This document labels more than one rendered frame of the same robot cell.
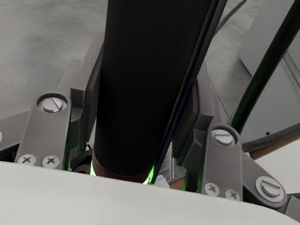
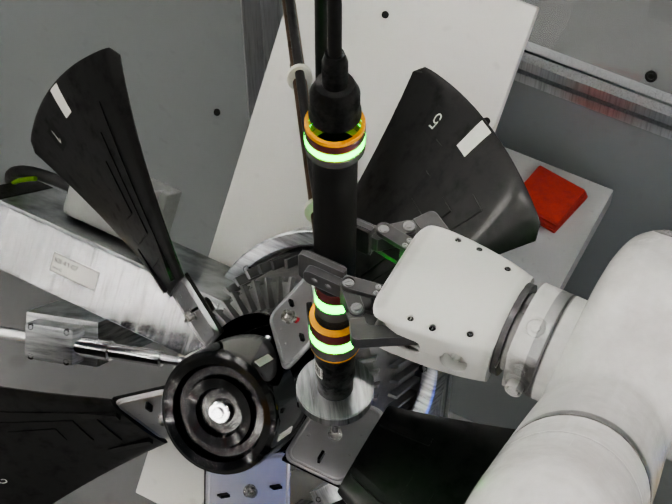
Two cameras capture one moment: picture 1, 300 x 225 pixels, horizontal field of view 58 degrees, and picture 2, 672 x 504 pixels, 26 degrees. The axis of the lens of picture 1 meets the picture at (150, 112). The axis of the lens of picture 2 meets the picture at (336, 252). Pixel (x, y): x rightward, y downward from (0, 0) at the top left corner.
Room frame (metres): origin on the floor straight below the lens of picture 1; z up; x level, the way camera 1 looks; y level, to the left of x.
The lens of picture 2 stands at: (-0.30, 0.56, 2.39)
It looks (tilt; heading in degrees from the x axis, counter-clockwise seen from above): 53 degrees down; 305
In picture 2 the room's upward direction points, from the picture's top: straight up
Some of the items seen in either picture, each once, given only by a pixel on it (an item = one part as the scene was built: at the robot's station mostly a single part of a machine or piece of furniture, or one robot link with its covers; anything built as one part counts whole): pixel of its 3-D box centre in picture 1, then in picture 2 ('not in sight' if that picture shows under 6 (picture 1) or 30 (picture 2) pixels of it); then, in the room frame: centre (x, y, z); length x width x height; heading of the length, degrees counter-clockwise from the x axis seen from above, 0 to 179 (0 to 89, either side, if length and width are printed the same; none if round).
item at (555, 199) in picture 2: not in sight; (547, 196); (0.17, -0.60, 0.87); 0.08 x 0.08 x 0.02; 86
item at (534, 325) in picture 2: not in sight; (533, 340); (-0.08, -0.01, 1.47); 0.09 x 0.03 x 0.08; 97
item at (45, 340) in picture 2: not in sight; (54, 341); (0.44, 0.04, 1.08); 0.07 x 0.04 x 0.06; 17
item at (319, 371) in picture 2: not in sight; (335, 258); (0.09, 0.01, 1.46); 0.04 x 0.04 x 0.46
